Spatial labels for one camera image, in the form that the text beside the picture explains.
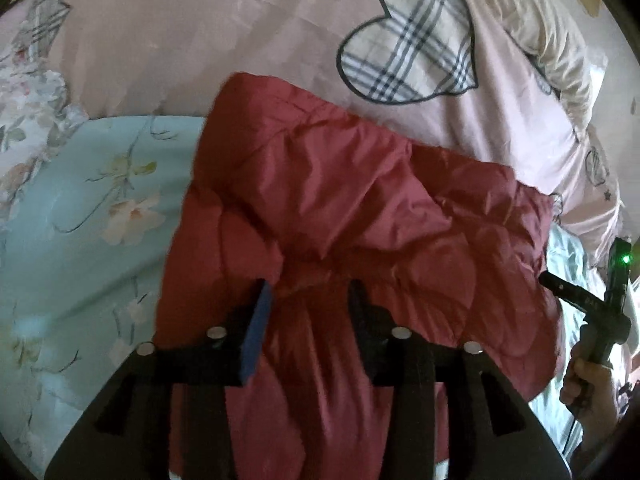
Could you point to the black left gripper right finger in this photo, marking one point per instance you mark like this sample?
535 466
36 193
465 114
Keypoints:
392 355

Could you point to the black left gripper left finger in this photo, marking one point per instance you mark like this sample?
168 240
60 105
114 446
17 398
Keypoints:
236 344

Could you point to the dark red puffer jacket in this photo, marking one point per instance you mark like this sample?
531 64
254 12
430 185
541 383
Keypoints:
295 190

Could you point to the person's right hand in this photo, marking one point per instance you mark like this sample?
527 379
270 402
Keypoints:
591 388

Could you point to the light blue floral bedsheet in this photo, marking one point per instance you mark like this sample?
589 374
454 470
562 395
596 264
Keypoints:
80 276

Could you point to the white floral pillow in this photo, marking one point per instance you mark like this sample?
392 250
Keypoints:
37 120

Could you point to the pink quilt with plaid hearts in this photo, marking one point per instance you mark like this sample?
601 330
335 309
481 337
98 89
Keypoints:
438 72

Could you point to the cream ruffled pillow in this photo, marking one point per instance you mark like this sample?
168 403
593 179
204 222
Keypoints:
547 33

